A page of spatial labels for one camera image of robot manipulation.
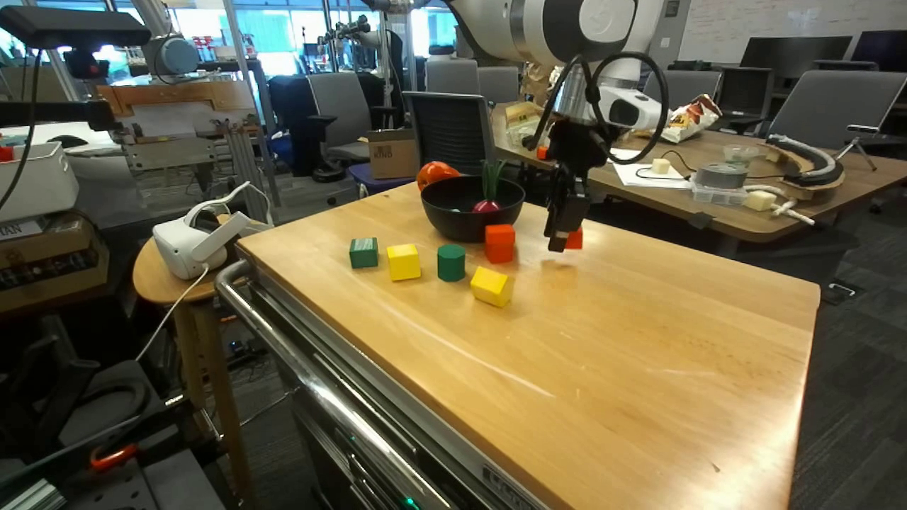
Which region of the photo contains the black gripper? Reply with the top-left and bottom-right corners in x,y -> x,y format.
540,154 -> 591,252

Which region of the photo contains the magenta toy radish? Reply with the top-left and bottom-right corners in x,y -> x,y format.
470,157 -> 509,219

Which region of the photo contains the black bowl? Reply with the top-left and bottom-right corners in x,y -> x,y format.
419,172 -> 526,248

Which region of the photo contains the white paper sheet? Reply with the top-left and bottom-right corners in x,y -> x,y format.
610,160 -> 703,194

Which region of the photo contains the yellow cube block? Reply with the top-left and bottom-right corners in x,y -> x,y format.
382,240 -> 426,284
468,265 -> 516,311

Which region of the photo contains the green cylinder block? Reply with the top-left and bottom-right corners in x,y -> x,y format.
433,240 -> 470,284

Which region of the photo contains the white desk device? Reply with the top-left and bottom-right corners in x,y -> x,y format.
600,82 -> 668,141

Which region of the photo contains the black office chair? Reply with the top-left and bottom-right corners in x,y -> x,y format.
404,89 -> 501,180

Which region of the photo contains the clear plastic container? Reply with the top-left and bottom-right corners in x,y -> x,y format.
691,160 -> 756,204

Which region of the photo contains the chips bag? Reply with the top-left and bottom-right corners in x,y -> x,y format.
659,93 -> 725,147

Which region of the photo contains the cardboard box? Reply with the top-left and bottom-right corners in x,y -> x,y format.
366,129 -> 421,185

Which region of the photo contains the green cube block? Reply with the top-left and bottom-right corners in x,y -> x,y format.
345,236 -> 382,272

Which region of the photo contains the curved headband device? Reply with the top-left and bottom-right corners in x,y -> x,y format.
762,131 -> 847,194

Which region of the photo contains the grey metal tool cart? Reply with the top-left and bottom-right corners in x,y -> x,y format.
213,259 -> 562,510

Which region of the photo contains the black monitor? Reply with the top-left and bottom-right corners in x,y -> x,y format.
739,34 -> 856,75

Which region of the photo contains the grey mesh office chair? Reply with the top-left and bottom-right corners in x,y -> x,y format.
762,66 -> 907,160

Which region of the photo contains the wooden office desk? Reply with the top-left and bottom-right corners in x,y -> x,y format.
489,97 -> 907,250

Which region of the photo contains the white VR headset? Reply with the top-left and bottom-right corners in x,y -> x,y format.
149,180 -> 277,284

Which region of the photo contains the wooden shelf unit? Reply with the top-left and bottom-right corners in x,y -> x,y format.
97,76 -> 263,215

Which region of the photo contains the round wooden stool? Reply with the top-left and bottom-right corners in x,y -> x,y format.
131,236 -> 260,510

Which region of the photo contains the orange clamp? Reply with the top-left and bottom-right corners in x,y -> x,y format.
88,442 -> 141,476

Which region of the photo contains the white box device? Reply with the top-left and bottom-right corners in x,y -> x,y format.
0,140 -> 83,228

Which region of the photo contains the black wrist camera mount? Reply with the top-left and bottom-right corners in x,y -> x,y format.
549,110 -> 613,165

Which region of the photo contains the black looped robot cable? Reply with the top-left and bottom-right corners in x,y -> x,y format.
522,52 -> 674,167

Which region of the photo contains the chrome cart handle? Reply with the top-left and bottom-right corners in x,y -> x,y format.
213,259 -> 457,510

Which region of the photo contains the white cable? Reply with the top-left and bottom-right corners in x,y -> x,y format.
131,265 -> 216,367

